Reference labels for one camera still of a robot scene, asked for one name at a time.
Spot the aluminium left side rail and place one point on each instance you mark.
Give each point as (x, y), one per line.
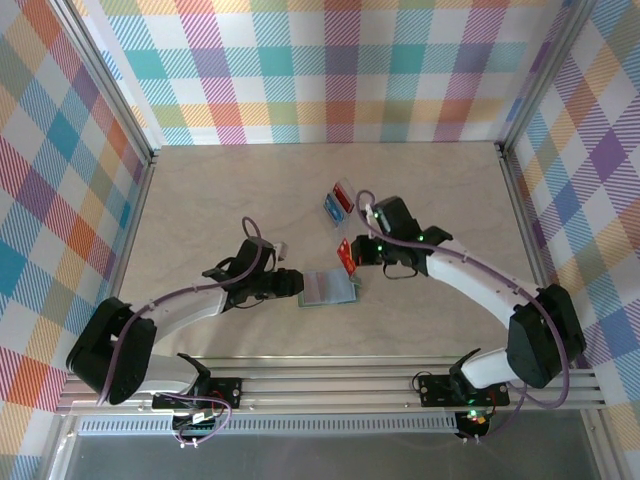
(127, 250)

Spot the aluminium frame beam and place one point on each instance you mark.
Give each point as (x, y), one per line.
(325, 395)

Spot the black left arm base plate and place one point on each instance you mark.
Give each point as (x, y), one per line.
(227, 390)

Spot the clear acrylic card box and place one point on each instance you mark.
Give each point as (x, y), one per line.
(345, 227)

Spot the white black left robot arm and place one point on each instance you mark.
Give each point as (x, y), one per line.
(190, 307)

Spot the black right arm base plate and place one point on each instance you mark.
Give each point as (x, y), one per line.
(432, 392)

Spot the aluminium right frame post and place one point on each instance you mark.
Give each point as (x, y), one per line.
(545, 75)

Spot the aluminium table edge rail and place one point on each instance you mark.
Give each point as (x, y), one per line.
(325, 363)

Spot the aluminium frame post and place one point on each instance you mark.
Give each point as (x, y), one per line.
(107, 75)
(545, 75)

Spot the blue card stack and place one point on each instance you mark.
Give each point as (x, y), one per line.
(334, 206)

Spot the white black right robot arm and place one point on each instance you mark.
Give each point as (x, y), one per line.
(475, 285)

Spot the aluminium right side rail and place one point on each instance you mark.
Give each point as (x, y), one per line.
(535, 250)

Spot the grey metal panel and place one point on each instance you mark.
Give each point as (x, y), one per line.
(325, 460)

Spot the aluminium left frame post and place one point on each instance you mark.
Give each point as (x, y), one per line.
(107, 75)

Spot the red VIP card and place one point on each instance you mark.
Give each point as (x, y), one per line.
(345, 252)

